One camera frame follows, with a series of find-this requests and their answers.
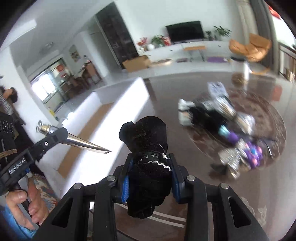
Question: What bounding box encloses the black flat box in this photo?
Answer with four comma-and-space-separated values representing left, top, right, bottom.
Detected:
188, 97, 237, 135

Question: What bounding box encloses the black knit glove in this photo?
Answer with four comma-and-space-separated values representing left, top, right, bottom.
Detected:
119, 116, 172, 219

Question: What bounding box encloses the green potted plant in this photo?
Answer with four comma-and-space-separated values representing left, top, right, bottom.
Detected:
151, 35, 166, 48

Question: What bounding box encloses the black flat television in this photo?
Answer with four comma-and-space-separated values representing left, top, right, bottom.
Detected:
166, 21, 205, 43

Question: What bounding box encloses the red flower vase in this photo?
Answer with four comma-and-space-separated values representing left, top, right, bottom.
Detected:
137, 37, 147, 52

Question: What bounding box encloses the white long tv cabinet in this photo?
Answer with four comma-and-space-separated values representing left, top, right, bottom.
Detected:
140, 41, 232, 61

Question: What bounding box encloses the white packaged box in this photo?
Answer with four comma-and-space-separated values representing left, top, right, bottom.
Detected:
207, 82, 229, 98

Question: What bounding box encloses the wooden bench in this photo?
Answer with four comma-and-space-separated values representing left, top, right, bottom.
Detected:
183, 45, 206, 62

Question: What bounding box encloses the dark tall bookcase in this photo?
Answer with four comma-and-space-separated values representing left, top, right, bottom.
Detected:
96, 2, 139, 69

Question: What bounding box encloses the person's left hand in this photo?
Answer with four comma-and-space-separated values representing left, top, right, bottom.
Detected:
6, 178, 49, 230

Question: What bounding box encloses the orange lounge chair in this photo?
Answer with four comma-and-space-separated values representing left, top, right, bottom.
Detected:
229, 33, 272, 62

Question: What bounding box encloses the cardboard box on floor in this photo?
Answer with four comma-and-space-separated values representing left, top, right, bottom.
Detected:
122, 55, 151, 72

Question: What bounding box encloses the silver metal cone tool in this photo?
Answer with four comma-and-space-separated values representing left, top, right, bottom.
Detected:
36, 120, 111, 154

